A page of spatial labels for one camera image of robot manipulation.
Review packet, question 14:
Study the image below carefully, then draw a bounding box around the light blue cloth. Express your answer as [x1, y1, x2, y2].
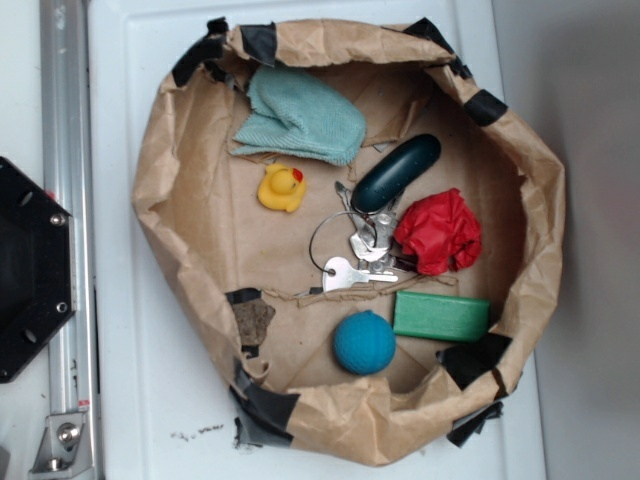
[233, 65, 366, 166]

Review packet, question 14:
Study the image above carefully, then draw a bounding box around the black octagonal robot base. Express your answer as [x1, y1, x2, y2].
[0, 157, 74, 384]

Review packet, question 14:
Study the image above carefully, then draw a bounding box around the silver key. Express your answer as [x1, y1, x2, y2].
[322, 257, 399, 292]

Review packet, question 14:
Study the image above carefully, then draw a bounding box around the brown paper bag bin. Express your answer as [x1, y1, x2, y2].
[132, 19, 565, 466]

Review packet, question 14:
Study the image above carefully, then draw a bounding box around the yellow rubber duck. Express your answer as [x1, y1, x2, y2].
[257, 163, 307, 213]

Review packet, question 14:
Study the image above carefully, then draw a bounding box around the dark teal oval case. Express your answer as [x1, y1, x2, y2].
[351, 134, 441, 213]

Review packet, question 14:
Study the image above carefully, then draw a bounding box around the blue foam ball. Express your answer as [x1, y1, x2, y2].
[333, 310, 396, 375]

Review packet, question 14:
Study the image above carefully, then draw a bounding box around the red crumpled paper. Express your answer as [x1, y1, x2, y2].
[394, 188, 482, 276]

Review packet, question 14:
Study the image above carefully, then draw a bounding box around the green rectangular block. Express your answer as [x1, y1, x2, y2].
[393, 290, 490, 343]

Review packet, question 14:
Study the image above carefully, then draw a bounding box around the white tray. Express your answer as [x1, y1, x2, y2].
[88, 1, 546, 479]

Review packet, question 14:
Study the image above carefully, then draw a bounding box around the wire key ring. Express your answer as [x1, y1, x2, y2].
[308, 211, 371, 276]

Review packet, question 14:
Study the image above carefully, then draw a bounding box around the silver metal keychain cluster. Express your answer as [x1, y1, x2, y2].
[334, 181, 416, 273]

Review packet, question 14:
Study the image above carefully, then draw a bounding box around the aluminium extrusion rail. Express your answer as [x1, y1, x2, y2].
[38, 0, 104, 480]

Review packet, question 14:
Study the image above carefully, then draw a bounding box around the metal corner bracket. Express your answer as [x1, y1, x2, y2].
[28, 412, 92, 479]

